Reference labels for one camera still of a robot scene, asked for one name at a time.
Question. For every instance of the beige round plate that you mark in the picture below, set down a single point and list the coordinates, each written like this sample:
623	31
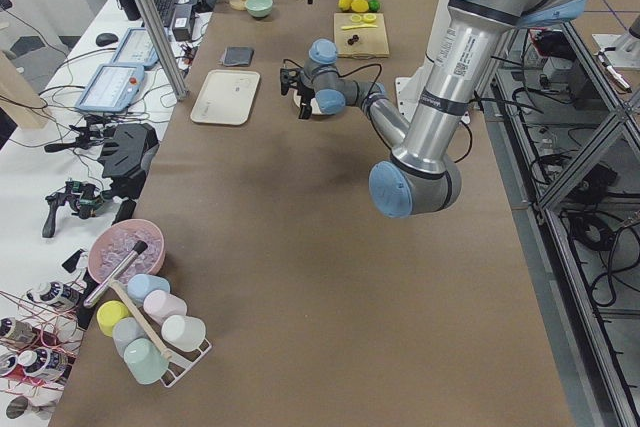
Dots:
315	110

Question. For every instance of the cream rabbit tray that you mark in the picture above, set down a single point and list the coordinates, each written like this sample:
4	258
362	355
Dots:
226	97

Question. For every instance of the whole yellow lemon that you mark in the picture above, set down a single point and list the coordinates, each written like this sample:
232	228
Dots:
344	5
359	6

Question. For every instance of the mint green bowl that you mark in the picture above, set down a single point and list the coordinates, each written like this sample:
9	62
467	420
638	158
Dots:
259	9

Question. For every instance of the green lime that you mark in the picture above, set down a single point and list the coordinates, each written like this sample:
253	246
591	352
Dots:
374	6

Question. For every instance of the yellow plastic knife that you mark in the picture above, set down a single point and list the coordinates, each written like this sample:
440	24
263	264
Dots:
358	26

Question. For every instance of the wooden cutting board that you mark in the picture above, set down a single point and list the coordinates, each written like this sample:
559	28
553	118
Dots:
373	42

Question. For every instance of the grey folded cloth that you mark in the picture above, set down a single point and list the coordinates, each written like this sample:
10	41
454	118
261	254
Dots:
235	56

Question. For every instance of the blue teach pendant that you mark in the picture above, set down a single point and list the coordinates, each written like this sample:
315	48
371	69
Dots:
136	47
112	88

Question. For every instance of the metal pestle black tip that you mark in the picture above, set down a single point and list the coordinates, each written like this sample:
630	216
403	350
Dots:
93	297

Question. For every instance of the pink bowl with ice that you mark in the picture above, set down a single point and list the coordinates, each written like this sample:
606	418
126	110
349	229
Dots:
113	245

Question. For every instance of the white cup rack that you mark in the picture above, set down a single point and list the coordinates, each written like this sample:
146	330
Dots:
156	338

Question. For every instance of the aluminium frame post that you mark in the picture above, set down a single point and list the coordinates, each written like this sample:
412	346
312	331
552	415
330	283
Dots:
163	48

